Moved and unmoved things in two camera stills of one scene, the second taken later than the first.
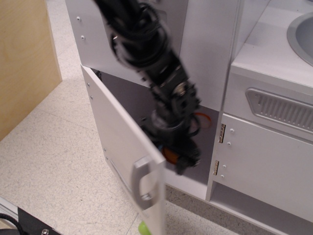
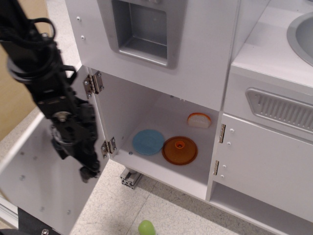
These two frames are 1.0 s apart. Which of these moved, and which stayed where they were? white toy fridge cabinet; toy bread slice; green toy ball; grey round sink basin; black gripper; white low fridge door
Moved: black gripper; white low fridge door
Stayed: toy bread slice; grey round sink basin; green toy ball; white toy fridge cabinet
